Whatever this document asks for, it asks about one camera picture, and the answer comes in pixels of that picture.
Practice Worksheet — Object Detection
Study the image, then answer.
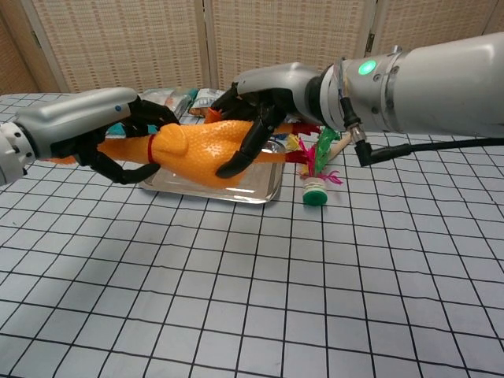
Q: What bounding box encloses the silver metal tray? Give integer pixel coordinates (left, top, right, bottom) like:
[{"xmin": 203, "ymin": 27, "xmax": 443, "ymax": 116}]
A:
[{"xmin": 139, "ymin": 137, "xmax": 287, "ymax": 206}]

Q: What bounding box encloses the colourful feather shuttlecock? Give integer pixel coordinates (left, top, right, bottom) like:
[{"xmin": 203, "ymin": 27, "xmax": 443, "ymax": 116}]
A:
[{"xmin": 286, "ymin": 125, "xmax": 343, "ymax": 207}]

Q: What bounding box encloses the woven folding screen panel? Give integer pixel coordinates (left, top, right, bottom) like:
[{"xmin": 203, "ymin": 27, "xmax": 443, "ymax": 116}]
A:
[
  {"xmin": 25, "ymin": 0, "xmax": 212, "ymax": 95},
  {"xmin": 0, "ymin": 0, "xmax": 60, "ymax": 96},
  {"xmin": 204, "ymin": 0, "xmax": 381, "ymax": 94},
  {"xmin": 369, "ymin": 0, "xmax": 504, "ymax": 60}
]

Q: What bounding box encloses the teal snack bag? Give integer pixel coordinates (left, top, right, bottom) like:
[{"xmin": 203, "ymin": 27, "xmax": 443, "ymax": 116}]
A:
[{"xmin": 104, "ymin": 88, "xmax": 199, "ymax": 137}]

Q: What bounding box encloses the green snack bag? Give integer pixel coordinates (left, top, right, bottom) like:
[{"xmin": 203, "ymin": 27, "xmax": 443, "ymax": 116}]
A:
[{"xmin": 187, "ymin": 88, "xmax": 230, "ymax": 119}]

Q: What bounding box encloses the white black-checked tablecloth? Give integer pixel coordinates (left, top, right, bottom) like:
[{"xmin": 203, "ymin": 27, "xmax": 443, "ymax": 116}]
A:
[{"xmin": 0, "ymin": 91, "xmax": 504, "ymax": 378}]

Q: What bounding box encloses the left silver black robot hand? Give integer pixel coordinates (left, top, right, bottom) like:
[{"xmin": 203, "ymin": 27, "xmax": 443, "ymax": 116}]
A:
[{"xmin": 15, "ymin": 87, "xmax": 182, "ymax": 186}]

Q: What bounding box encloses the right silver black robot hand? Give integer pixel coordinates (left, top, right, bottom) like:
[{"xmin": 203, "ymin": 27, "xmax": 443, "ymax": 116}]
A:
[{"xmin": 210, "ymin": 61, "xmax": 321, "ymax": 178}]

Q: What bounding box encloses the orange rubber chicken toy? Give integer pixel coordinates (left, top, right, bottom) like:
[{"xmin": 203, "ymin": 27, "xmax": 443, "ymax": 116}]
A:
[{"xmin": 39, "ymin": 108, "xmax": 320, "ymax": 193}]

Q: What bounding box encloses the black arm cable with plug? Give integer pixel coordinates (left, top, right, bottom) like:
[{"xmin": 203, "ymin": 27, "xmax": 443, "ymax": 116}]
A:
[{"xmin": 340, "ymin": 96, "xmax": 504, "ymax": 169}]

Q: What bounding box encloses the wooden stick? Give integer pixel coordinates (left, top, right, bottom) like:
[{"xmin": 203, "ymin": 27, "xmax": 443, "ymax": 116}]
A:
[{"xmin": 328, "ymin": 132, "xmax": 352, "ymax": 158}]

